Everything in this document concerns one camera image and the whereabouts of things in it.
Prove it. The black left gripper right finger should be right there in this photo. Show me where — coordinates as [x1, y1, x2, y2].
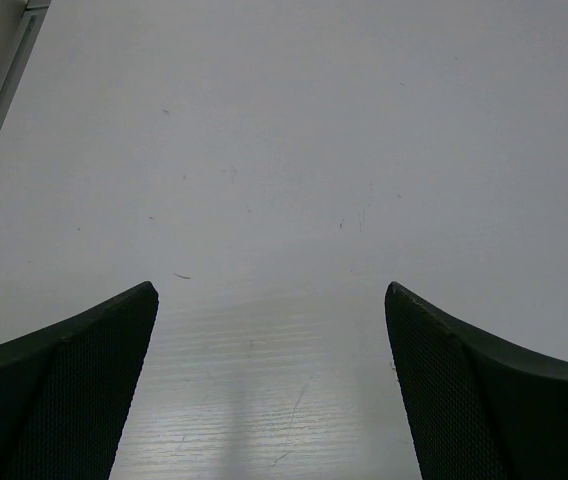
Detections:
[385, 282, 568, 479]

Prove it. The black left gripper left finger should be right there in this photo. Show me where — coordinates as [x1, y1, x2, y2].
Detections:
[0, 281, 159, 479]

